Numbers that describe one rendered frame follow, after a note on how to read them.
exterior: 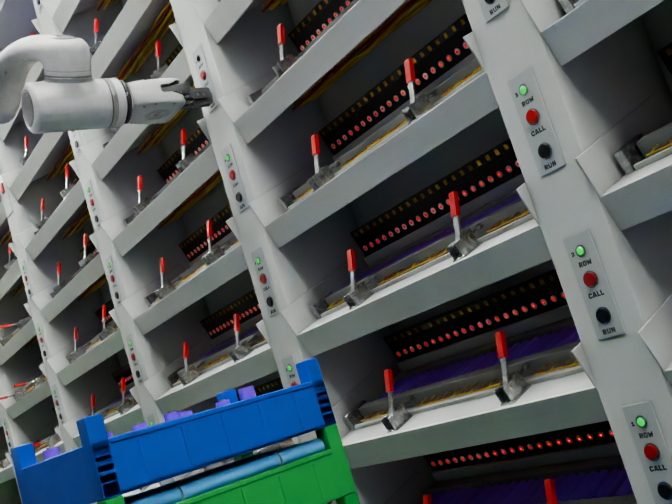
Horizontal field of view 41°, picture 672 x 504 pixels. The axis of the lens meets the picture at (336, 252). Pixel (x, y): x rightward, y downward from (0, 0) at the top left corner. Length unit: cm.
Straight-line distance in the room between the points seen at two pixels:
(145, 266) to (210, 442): 133
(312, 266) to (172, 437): 73
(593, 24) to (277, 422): 55
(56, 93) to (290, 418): 75
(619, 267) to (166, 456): 52
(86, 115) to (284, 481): 79
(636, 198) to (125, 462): 59
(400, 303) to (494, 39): 42
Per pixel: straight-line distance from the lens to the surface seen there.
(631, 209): 103
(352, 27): 135
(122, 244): 222
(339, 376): 160
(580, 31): 105
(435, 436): 134
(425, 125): 123
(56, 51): 156
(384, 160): 131
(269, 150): 166
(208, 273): 182
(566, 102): 106
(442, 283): 125
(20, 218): 297
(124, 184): 232
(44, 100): 155
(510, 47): 111
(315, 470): 104
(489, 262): 117
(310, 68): 144
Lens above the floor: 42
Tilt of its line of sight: 9 degrees up
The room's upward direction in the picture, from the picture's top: 17 degrees counter-clockwise
